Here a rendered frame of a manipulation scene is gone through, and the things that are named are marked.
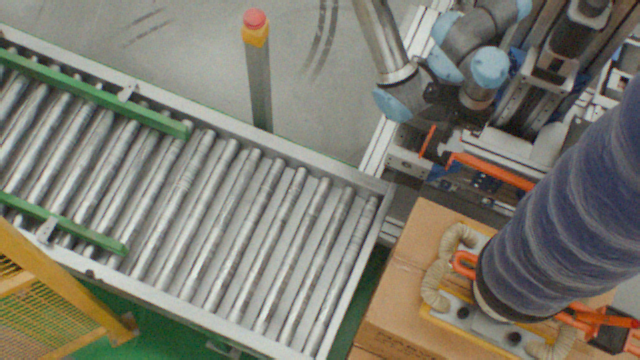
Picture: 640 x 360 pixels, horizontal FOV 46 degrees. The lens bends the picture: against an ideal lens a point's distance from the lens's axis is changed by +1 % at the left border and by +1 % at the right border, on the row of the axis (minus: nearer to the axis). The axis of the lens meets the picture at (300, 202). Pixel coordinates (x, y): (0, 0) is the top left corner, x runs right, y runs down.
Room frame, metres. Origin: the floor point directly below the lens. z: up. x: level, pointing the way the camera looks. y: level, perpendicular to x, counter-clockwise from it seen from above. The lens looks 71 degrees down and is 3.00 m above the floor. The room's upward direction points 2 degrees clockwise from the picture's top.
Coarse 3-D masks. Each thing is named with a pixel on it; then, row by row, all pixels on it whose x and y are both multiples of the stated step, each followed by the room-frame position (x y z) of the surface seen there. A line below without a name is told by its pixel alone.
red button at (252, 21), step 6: (246, 12) 1.28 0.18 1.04; (252, 12) 1.28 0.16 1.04; (258, 12) 1.28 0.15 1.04; (246, 18) 1.25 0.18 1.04; (252, 18) 1.26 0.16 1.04; (258, 18) 1.26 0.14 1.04; (264, 18) 1.26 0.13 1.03; (246, 24) 1.24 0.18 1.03; (252, 24) 1.24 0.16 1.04; (258, 24) 1.24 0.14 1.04; (264, 24) 1.25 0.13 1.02
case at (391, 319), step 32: (416, 224) 0.66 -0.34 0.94; (448, 224) 0.66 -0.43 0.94; (480, 224) 0.66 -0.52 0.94; (416, 256) 0.56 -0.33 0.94; (384, 288) 0.47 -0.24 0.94; (416, 288) 0.47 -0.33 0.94; (384, 320) 0.38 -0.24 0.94; (416, 320) 0.38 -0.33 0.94; (384, 352) 0.34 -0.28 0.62; (416, 352) 0.31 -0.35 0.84; (448, 352) 0.30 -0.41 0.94; (480, 352) 0.30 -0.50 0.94; (576, 352) 0.31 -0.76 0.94
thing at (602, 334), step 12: (600, 312) 0.37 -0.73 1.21; (612, 312) 0.37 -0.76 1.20; (624, 312) 0.37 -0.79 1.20; (600, 324) 0.34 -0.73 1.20; (588, 336) 0.31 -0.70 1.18; (600, 336) 0.31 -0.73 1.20; (612, 336) 0.31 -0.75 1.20; (624, 336) 0.31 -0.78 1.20; (600, 348) 0.29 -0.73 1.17; (612, 348) 0.28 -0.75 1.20; (624, 348) 0.28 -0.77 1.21
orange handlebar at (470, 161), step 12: (456, 156) 0.77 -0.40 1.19; (468, 156) 0.77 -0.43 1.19; (480, 168) 0.74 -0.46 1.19; (492, 168) 0.74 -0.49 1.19; (504, 180) 0.71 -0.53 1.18; (516, 180) 0.71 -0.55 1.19; (456, 252) 0.51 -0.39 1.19; (468, 252) 0.51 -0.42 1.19; (456, 264) 0.48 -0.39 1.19; (468, 276) 0.45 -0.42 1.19; (564, 312) 0.37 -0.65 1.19; (588, 312) 0.37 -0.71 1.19; (576, 324) 0.34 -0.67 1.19; (588, 324) 0.34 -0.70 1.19; (636, 336) 0.32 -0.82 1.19; (636, 348) 0.29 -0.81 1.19
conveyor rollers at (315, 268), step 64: (0, 64) 1.34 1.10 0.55; (128, 128) 1.10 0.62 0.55; (192, 128) 1.12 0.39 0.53; (64, 192) 0.85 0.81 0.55; (128, 192) 0.86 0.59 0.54; (320, 192) 0.89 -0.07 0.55; (256, 256) 0.65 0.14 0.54; (320, 256) 0.66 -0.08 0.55; (256, 320) 0.43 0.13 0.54; (320, 320) 0.44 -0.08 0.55
